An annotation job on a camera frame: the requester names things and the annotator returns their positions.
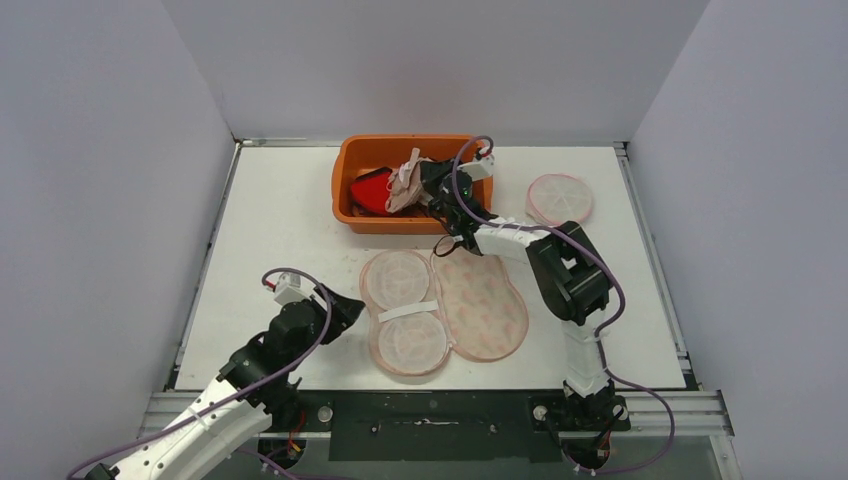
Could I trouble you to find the beige pink bra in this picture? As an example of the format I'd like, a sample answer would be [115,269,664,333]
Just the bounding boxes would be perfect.
[385,148,431,214]

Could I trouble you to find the red bra black straps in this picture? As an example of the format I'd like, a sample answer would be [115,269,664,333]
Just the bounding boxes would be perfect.
[349,166,399,217]

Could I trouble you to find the floral padded bra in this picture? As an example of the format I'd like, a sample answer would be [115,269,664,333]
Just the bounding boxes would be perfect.
[359,249,529,377]

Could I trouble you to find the orange plastic tub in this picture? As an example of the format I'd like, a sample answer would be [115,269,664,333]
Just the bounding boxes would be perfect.
[331,134,471,235]

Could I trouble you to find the white mesh laundry bag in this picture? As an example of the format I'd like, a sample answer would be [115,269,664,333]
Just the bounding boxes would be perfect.
[525,174,594,226]

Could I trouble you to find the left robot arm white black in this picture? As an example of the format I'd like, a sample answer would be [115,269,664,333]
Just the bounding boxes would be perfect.
[85,284,365,479]

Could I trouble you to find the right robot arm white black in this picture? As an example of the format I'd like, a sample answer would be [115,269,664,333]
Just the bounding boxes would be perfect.
[419,156,613,429]

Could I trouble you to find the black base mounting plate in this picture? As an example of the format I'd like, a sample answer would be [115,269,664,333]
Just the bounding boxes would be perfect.
[258,389,631,467]

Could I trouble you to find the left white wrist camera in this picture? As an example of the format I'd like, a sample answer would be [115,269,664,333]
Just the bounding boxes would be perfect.
[263,272,311,307]

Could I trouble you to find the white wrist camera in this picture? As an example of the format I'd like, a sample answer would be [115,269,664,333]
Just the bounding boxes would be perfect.
[263,272,311,307]
[462,153,495,182]

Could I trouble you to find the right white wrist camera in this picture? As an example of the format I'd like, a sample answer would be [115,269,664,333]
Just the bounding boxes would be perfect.
[462,153,495,182]

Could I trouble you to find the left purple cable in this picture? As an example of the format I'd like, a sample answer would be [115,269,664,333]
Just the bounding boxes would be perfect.
[64,267,333,480]

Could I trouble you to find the aluminium front rail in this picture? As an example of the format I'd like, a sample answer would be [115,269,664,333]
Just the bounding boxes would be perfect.
[139,390,735,437]

